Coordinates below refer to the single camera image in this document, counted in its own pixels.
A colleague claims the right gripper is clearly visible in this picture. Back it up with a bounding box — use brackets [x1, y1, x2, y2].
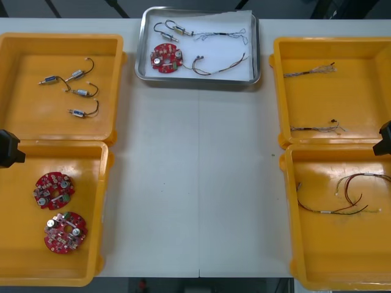
[372, 120, 391, 157]

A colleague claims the yellow-orange plastic bin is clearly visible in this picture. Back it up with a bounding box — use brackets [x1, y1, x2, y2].
[0, 32, 126, 146]
[268, 36, 391, 150]
[0, 139, 114, 288]
[279, 143, 391, 292]

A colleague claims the steel tray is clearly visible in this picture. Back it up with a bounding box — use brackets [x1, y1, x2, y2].
[134, 6, 261, 88]

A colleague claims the round red circuit board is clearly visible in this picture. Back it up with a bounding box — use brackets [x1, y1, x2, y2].
[43, 211, 89, 254]
[149, 42, 186, 74]
[32, 171, 76, 211]

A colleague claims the blue-white twisted wire harness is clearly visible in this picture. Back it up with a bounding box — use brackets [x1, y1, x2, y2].
[192, 27, 249, 46]
[283, 62, 338, 78]
[290, 118, 348, 135]

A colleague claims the small metal solenoid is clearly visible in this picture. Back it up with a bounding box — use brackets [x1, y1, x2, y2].
[38, 75, 73, 92]
[62, 81, 100, 98]
[64, 56, 95, 82]
[153, 22, 180, 43]
[164, 19, 196, 36]
[67, 98, 100, 117]

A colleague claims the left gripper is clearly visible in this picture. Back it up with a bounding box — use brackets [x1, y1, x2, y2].
[0, 129, 27, 168]

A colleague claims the red black green-yellow wire harness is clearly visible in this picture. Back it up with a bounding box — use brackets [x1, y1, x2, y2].
[189, 52, 250, 76]
[334, 172, 391, 207]
[296, 182, 382, 216]

